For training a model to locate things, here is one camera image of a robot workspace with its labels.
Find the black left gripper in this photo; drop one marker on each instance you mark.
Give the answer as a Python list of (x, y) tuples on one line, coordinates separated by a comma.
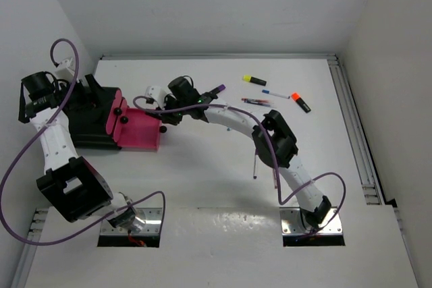
[(90, 100)]

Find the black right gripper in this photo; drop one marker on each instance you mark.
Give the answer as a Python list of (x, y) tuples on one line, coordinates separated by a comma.
[(170, 117)]

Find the purple highlighter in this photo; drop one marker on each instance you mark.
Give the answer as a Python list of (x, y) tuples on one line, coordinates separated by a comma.
[(217, 90)]

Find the yellow highlighter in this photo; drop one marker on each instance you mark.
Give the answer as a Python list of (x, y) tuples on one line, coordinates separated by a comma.
[(254, 80)]

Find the blue cap white marker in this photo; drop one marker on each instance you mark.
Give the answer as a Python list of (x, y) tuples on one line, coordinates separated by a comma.
[(275, 94)]

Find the orange highlighter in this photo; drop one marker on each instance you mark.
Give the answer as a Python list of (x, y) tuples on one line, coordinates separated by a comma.
[(300, 102)]

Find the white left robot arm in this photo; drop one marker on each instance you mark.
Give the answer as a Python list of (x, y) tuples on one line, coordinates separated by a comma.
[(70, 183)]

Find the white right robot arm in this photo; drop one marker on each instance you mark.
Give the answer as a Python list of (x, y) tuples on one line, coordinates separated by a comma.
[(275, 143)]

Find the black drawer cabinet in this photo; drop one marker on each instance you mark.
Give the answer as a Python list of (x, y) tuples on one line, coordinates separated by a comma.
[(87, 130)]

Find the black round drawer knob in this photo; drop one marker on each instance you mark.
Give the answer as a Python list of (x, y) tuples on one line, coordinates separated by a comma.
[(162, 129)]

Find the pink drawer tray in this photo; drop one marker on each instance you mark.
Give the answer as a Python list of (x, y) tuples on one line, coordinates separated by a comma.
[(141, 131)]

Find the red gel pen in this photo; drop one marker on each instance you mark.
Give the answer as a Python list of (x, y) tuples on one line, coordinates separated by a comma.
[(256, 100)]

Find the blue gel pen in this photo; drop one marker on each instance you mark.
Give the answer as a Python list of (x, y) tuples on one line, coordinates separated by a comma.
[(261, 105)]

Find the purple cap white marker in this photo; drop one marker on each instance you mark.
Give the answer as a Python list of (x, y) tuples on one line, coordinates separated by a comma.
[(254, 171)]

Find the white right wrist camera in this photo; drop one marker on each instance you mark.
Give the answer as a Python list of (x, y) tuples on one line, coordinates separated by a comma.
[(155, 95)]

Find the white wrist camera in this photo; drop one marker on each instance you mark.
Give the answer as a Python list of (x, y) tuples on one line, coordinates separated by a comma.
[(65, 70), (155, 95)]

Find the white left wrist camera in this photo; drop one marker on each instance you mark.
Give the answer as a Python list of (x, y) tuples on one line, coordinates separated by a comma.
[(65, 70)]

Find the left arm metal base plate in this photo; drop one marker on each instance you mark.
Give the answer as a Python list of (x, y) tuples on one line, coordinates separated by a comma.
[(145, 222)]

